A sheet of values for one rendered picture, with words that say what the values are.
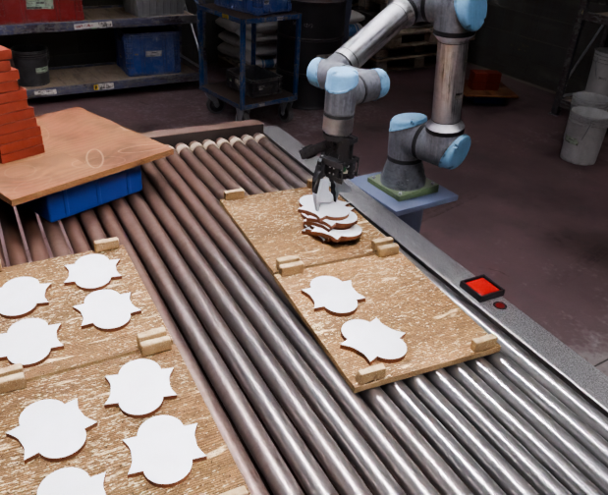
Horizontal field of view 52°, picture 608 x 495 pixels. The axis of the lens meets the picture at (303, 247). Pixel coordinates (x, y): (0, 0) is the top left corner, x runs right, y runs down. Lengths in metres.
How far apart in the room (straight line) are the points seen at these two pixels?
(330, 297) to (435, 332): 0.24
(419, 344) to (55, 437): 0.71
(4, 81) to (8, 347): 0.78
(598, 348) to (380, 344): 1.96
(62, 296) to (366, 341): 0.67
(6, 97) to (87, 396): 0.93
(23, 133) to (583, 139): 4.08
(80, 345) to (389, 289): 0.69
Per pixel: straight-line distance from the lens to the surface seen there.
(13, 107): 1.87
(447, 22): 1.83
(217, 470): 1.07
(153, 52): 5.91
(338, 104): 1.51
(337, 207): 1.66
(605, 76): 6.12
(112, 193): 1.88
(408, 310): 1.43
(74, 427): 1.15
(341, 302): 1.40
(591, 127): 5.08
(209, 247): 1.64
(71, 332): 1.37
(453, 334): 1.39
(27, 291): 1.50
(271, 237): 1.65
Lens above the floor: 1.76
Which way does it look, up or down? 31 degrees down
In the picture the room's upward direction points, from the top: 4 degrees clockwise
